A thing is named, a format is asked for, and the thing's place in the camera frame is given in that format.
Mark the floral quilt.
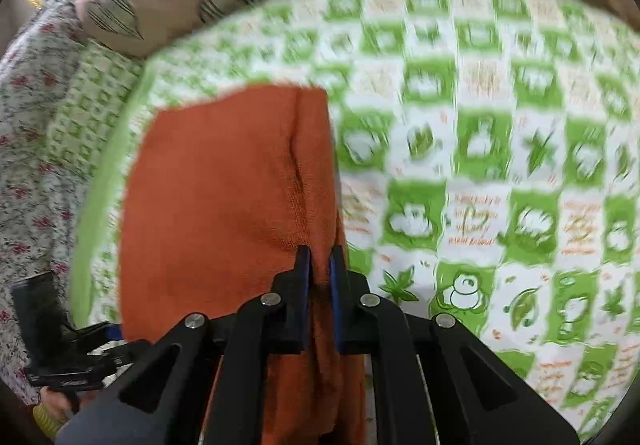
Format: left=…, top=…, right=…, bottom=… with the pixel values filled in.
left=0, top=0, right=121, bottom=406

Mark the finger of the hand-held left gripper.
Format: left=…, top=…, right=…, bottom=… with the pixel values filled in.
left=80, top=321, right=124, bottom=342
left=100, top=339, right=152, bottom=367

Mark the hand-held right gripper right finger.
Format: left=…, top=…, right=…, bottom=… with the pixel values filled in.
left=327, top=245, right=581, bottom=445

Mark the green checked pillow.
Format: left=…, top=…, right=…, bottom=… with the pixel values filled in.
left=50, top=45, right=145, bottom=176

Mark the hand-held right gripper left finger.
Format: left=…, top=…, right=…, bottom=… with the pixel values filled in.
left=55, top=245, right=313, bottom=445

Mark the orange knit sweater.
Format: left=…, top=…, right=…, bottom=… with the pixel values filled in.
left=117, top=84, right=368, bottom=445

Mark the person's left hand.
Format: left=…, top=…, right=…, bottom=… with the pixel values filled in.
left=40, top=386, right=77, bottom=426

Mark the green checked bed sheet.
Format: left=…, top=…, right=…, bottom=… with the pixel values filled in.
left=70, top=0, right=640, bottom=441

